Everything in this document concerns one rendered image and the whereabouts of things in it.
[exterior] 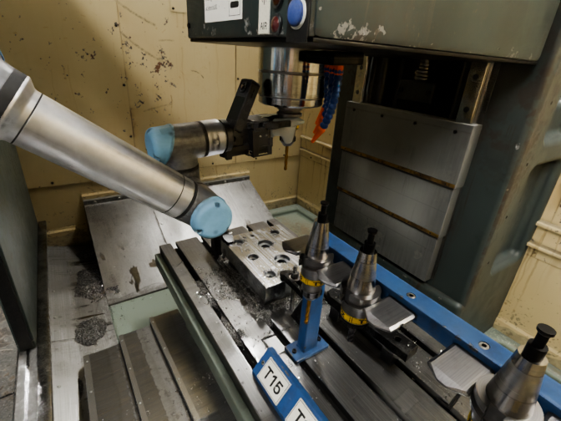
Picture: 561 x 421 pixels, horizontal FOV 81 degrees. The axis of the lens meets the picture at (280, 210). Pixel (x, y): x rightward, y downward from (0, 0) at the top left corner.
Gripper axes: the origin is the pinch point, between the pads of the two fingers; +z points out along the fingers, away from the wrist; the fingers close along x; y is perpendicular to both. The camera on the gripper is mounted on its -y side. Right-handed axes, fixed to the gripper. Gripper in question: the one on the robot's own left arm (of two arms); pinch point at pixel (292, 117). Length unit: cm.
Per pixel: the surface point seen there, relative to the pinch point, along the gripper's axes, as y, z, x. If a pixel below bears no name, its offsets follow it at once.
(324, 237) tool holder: 13.7, -16.5, 30.9
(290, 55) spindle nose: -14.1, -5.8, 5.8
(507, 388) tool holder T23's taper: 15, -20, 62
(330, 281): 18.7, -19.2, 35.8
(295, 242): 18.8, -16.5, 23.1
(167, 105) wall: 12, 2, -101
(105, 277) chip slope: 71, -45, -64
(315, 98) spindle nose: -5.3, 0.0, 8.0
